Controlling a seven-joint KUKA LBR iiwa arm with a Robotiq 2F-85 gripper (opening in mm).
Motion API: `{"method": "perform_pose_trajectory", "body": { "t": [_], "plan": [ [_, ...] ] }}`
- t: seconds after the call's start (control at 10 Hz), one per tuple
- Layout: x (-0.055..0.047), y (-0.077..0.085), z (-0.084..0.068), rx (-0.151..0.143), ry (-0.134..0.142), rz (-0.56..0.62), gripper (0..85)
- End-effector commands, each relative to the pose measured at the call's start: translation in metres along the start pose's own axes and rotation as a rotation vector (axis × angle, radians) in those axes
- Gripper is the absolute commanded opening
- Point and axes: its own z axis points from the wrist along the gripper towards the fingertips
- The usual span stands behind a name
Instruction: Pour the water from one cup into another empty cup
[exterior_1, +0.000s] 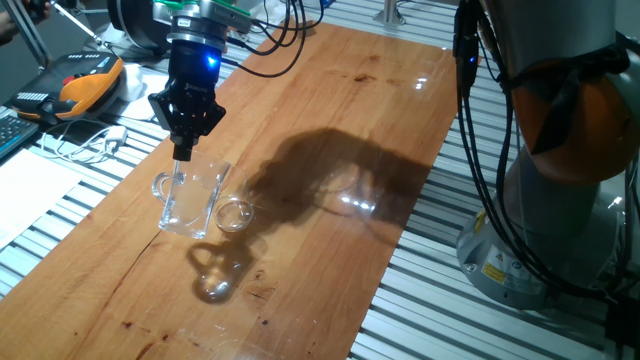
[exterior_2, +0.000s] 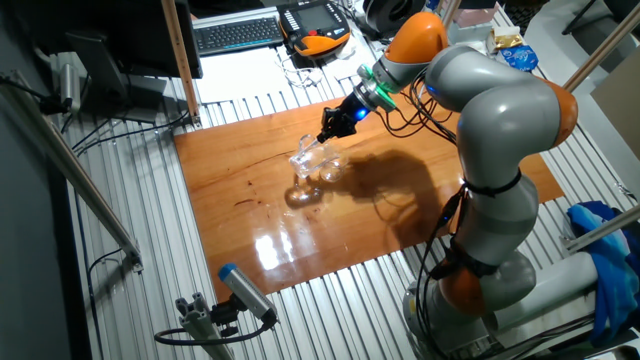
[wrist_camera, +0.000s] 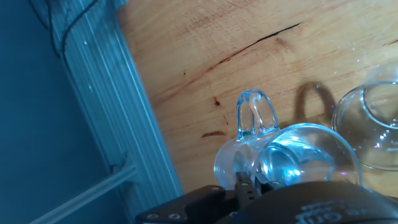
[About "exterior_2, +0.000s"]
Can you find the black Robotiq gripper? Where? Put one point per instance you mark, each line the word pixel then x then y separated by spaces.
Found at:
pixel 347 117

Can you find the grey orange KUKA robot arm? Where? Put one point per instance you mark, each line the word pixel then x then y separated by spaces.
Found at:
pixel 505 120

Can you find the clear glass tumbler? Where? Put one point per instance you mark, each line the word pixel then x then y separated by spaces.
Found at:
pixel 336 172

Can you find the white charger adapter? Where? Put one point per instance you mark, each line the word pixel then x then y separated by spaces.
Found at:
pixel 315 76

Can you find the small white paper sheet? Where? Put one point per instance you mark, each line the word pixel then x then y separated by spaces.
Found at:
pixel 352 65

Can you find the orange black teach pendant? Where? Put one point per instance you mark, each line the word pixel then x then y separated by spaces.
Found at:
pixel 315 42

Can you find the wooden board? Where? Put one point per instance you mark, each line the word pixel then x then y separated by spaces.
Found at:
pixel 260 210

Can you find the large white paper sheet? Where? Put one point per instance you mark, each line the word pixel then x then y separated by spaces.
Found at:
pixel 240 75

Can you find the black round spool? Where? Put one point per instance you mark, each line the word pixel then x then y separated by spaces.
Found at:
pixel 392 7

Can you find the black keyboard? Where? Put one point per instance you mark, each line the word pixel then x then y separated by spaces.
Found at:
pixel 237 35

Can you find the pale grey box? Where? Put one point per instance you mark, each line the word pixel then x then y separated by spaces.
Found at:
pixel 467 32

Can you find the white crumpled tissue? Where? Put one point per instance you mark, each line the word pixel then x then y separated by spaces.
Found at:
pixel 479 46

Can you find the pink box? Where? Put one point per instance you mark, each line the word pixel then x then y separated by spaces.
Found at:
pixel 475 15

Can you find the gold foil packet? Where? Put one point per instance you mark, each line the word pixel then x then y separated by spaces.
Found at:
pixel 505 37

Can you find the blue tissue pack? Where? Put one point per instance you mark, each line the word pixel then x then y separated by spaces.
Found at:
pixel 517 59

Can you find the black monitor with stand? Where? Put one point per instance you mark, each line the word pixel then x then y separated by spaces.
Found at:
pixel 145 40

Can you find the short aluminium profile piece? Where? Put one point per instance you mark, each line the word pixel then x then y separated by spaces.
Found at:
pixel 200 325

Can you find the brown flat panel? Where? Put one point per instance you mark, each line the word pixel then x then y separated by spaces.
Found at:
pixel 620 100

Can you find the blue cloth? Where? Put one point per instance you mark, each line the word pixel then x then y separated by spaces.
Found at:
pixel 610 280

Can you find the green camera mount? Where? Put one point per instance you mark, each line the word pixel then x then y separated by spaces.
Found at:
pixel 386 96

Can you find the silver camera with blue cap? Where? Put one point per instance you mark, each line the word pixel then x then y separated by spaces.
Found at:
pixel 245 292

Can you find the black camera clamp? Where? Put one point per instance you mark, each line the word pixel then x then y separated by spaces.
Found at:
pixel 225 316

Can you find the long aluminium frame beam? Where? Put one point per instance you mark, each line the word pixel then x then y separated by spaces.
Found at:
pixel 75 170

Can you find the small silver camera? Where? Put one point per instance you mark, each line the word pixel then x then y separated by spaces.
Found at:
pixel 70 87

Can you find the slanted aluminium frame beam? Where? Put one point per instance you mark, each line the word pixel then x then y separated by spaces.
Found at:
pixel 600 50

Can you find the short aluminium frame beam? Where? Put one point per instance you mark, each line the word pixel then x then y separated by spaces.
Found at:
pixel 600 230

